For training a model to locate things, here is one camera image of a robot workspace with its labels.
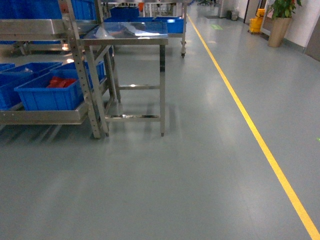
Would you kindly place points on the steel shelf rack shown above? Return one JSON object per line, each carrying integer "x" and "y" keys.
{"x": 69, "y": 31}

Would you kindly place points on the blue bin with red bags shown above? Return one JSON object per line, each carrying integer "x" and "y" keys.
{"x": 35, "y": 95}

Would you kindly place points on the stainless steel table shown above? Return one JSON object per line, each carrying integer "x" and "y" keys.
{"x": 98, "y": 41}

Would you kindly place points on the red bubble wrap bags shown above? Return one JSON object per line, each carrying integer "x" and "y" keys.
{"x": 58, "y": 82}

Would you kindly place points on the yellow mop bucket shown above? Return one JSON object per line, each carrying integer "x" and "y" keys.
{"x": 256, "y": 22}

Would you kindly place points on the tall potted plant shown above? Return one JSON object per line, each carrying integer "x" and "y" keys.
{"x": 282, "y": 11}

